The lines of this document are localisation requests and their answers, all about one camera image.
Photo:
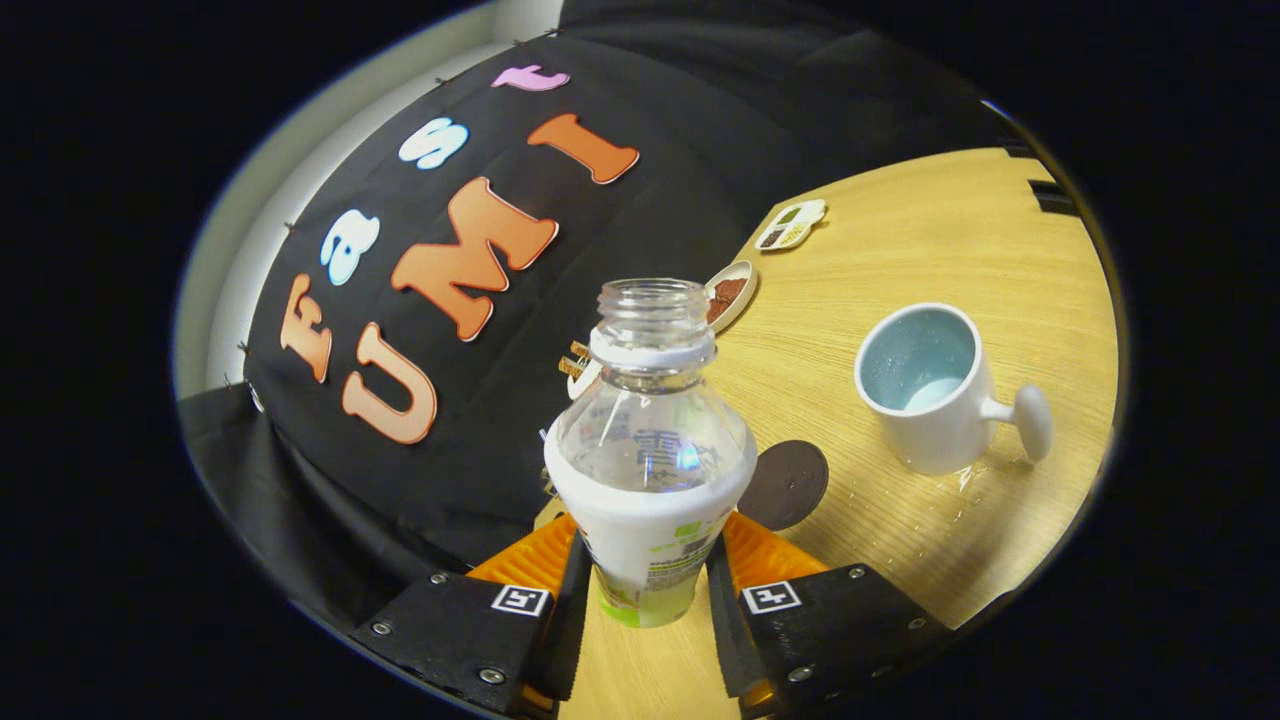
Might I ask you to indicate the white divided tray with grains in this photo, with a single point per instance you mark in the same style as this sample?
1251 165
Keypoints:
790 226

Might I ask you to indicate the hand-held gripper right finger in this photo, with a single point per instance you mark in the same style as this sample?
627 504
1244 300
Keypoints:
725 640

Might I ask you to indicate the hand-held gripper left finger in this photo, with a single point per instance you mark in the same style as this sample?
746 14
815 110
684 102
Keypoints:
572 630

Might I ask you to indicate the wooden table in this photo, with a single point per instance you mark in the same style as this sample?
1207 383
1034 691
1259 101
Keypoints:
920 250

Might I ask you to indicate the white plate of red beans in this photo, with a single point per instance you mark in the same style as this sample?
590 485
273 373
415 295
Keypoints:
730 293

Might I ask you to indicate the dark round coaster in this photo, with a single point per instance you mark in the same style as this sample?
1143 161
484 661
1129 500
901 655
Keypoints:
790 485

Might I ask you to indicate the white toaster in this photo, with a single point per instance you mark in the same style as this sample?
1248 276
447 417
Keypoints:
583 382

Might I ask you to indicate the clear juice bottle white label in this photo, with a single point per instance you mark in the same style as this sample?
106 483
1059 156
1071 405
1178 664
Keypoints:
650 500

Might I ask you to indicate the white cup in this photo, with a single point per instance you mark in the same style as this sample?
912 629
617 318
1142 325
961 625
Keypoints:
950 430

